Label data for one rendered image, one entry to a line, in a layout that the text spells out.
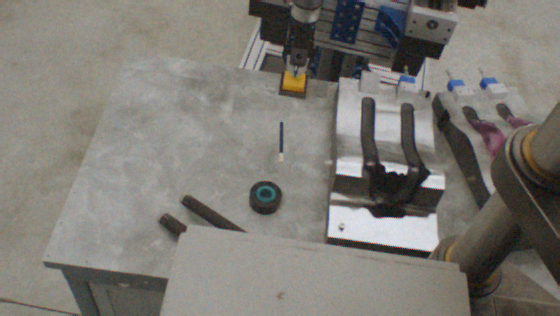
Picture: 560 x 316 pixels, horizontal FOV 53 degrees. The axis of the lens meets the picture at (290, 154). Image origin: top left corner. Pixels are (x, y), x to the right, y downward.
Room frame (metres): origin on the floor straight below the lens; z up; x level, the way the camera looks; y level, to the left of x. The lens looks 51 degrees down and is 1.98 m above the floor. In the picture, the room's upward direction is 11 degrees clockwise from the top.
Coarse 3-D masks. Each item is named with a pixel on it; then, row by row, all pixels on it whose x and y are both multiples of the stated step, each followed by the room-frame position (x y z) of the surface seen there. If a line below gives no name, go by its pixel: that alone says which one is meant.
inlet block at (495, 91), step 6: (480, 72) 1.35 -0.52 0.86; (486, 78) 1.31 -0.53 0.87; (492, 78) 1.31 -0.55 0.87; (480, 84) 1.30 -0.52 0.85; (486, 84) 1.28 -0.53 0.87; (492, 84) 1.28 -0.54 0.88; (498, 84) 1.28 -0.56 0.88; (486, 90) 1.26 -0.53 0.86; (492, 90) 1.25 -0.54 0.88; (498, 90) 1.25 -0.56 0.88; (504, 90) 1.26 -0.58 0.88; (492, 96) 1.24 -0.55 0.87; (498, 96) 1.24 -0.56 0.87; (504, 96) 1.25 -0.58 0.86
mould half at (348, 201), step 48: (336, 96) 1.14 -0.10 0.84; (384, 96) 1.13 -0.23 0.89; (336, 144) 0.92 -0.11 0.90; (384, 144) 0.96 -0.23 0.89; (432, 144) 1.00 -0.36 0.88; (336, 192) 0.80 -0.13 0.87; (432, 192) 0.81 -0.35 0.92; (336, 240) 0.68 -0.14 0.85; (384, 240) 0.69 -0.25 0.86; (432, 240) 0.72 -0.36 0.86
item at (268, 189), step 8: (256, 184) 0.80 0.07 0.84; (264, 184) 0.80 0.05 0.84; (272, 184) 0.81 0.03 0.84; (256, 192) 0.78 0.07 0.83; (264, 192) 0.79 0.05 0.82; (272, 192) 0.78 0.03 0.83; (280, 192) 0.79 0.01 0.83; (256, 200) 0.75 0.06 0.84; (264, 200) 0.76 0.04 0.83; (272, 200) 0.76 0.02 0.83; (280, 200) 0.77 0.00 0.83; (256, 208) 0.74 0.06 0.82; (264, 208) 0.74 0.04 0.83; (272, 208) 0.74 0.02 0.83
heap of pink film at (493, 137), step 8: (472, 120) 1.13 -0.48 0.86; (480, 120) 1.11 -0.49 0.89; (512, 120) 1.14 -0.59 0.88; (520, 120) 1.13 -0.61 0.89; (480, 128) 1.07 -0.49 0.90; (488, 128) 1.07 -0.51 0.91; (496, 128) 1.07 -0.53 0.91; (488, 136) 1.03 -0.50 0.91; (496, 136) 1.03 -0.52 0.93; (504, 136) 1.04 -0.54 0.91; (488, 144) 1.01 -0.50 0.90; (496, 144) 1.01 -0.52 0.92; (496, 152) 0.99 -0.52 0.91
